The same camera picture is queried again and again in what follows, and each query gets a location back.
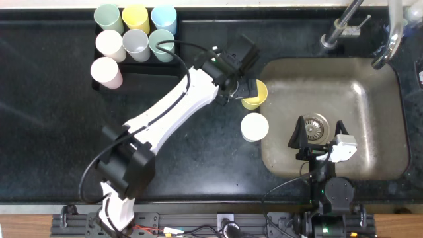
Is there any grey cup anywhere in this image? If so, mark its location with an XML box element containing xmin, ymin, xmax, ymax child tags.
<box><xmin>122</xmin><ymin>28</ymin><xmax>151</xmax><ymax>63</ymax></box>

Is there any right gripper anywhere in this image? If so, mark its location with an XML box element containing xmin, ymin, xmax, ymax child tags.
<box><xmin>236</xmin><ymin>79</ymin><xmax>350</xmax><ymax>162</ymax></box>

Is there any green cup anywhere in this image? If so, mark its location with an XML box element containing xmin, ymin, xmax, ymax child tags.
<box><xmin>148</xmin><ymin>28</ymin><xmax>176</xmax><ymax>63</ymax></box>
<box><xmin>93</xmin><ymin>3</ymin><xmax>124</xmax><ymax>34</ymax></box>

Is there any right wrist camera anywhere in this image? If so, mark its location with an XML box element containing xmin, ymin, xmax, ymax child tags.
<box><xmin>316</xmin><ymin>134</ymin><xmax>358</xmax><ymax>163</ymax></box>

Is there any white cup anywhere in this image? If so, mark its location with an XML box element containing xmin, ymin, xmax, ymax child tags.
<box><xmin>95</xmin><ymin>29</ymin><xmax>127</xmax><ymax>63</ymax></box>
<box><xmin>240</xmin><ymin>112</ymin><xmax>270</xmax><ymax>143</ymax></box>

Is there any steel tap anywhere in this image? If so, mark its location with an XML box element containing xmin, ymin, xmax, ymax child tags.
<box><xmin>319</xmin><ymin>0</ymin><xmax>409</xmax><ymax>70</ymax></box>

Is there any yellow cup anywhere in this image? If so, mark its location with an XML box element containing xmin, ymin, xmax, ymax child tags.
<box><xmin>241</xmin><ymin>79</ymin><xmax>268</xmax><ymax>110</ymax></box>
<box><xmin>121</xmin><ymin>4</ymin><xmax>151</xmax><ymax>35</ymax></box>

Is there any steel sink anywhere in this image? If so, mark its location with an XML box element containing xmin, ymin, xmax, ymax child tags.
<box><xmin>259</xmin><ymin>58</ymin><xmax>410</xmax><ymax>181</ymax></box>

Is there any black tray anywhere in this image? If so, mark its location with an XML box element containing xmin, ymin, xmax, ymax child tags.
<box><xmin>91</xmin><ymin>19</ymin><xmax>182</xmax><ymax>92</ymax></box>

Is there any mounting rail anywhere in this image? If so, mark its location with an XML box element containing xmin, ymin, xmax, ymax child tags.
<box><xmin>49</xmin><ymin>204</ymin><xmax>377</xmax><ymax>238</ymax></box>

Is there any pink cup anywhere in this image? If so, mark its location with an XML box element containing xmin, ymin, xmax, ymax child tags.
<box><xmin>90</xmin><ymin>56</ymin><xmax>124</xmax><ymax>90</ymax></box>

